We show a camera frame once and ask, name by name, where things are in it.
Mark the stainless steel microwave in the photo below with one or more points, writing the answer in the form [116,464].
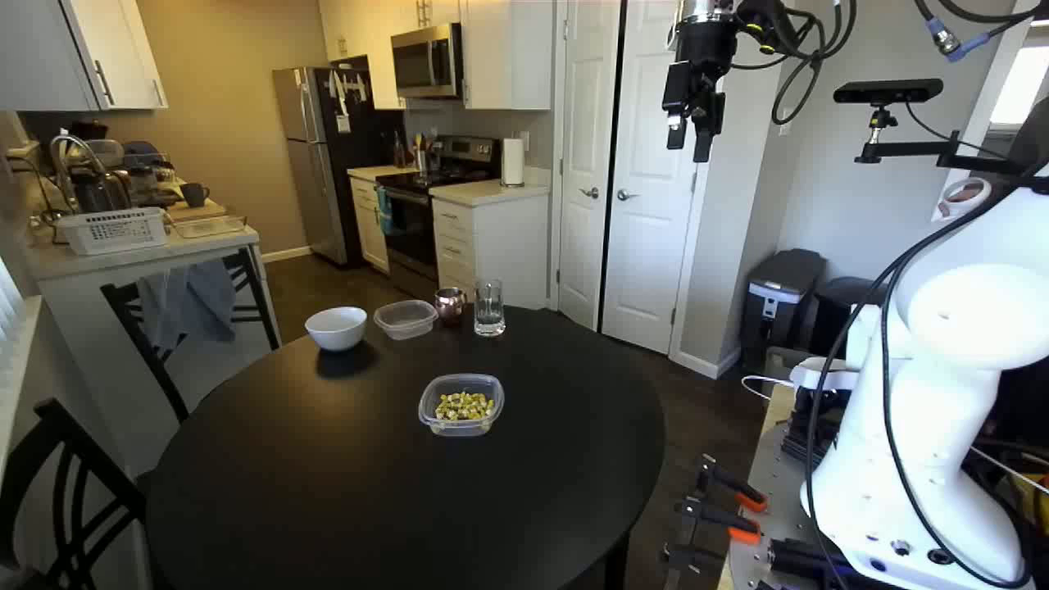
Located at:
[422,62]

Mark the metal robot bench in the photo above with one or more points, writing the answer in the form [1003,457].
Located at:
[763,493]

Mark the black chair with cloth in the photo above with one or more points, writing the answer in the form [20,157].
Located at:
[165,373]

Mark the white plastic basket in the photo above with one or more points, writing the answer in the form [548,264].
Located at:
[109,232]

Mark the clear glass mug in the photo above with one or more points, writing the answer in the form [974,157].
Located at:
[490,312]

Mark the black stereo camera bar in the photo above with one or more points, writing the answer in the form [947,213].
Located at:
[885,91]

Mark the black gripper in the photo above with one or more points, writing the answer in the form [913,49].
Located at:
[695,66]

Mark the white ceramic bowl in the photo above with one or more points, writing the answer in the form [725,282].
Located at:
[336,325]

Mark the white kitchen wall cabinets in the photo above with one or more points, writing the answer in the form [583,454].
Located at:
[501,51]

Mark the grey cloth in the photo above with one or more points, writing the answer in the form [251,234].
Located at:
[184,299]

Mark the clear plastic lunchbox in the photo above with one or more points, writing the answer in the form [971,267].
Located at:
[430,420]

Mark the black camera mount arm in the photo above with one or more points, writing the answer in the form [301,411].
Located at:
[907,154]

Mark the stainless steel refrigerator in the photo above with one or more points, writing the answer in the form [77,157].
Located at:
[316,167]

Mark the black trash bin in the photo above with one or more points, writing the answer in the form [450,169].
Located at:
[780,306]

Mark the dark mug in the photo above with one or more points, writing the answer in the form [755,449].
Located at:
[194,196]

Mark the white counter peninsula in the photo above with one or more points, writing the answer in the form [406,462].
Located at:
[77,316]

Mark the black kitchen stove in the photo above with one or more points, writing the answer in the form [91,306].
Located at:
[409,232]

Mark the white wall cabinet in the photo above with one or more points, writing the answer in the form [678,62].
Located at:
[65,51]

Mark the small dark jar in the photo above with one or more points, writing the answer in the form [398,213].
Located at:
[450,310]

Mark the white paper towel roll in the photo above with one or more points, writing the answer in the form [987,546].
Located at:
[513,163]

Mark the white small device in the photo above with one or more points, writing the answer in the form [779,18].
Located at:
[820,376]

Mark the white base cabinet with counter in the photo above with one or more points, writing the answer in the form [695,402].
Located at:
[496,247]

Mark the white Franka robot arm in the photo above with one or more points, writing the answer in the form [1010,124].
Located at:
[937,439]

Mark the white narrow base cabinet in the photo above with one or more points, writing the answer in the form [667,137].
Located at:
[369,218]

